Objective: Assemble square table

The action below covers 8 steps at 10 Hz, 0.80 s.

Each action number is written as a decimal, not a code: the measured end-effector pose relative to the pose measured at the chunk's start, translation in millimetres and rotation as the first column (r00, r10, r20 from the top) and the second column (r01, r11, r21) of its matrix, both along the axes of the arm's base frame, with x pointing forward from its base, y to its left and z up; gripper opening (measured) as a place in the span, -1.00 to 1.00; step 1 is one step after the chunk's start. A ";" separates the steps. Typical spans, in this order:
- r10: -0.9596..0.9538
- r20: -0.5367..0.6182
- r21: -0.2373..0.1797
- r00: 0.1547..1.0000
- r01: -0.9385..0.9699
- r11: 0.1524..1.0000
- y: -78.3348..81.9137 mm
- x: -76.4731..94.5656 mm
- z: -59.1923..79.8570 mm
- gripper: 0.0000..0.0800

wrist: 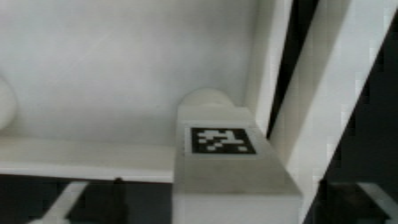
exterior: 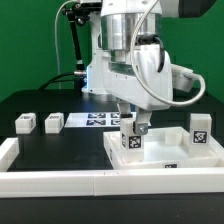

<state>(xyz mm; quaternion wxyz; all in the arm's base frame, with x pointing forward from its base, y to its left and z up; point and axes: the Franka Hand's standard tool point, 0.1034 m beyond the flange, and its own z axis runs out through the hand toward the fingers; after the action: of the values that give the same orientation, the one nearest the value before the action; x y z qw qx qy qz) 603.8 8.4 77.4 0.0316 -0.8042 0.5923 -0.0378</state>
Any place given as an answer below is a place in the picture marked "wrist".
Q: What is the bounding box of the white square tabletop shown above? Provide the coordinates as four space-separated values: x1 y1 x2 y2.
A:
0 0 294 182

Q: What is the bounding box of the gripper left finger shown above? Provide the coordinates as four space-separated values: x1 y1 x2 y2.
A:
27 179 173 224

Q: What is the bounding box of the white table leg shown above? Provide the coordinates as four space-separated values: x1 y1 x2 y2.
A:
173 89 302 224

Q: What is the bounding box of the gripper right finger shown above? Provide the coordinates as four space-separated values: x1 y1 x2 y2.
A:
304 180 393 224

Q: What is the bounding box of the white U-shaped obstacle fence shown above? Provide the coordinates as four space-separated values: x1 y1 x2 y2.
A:
270 0 398 215

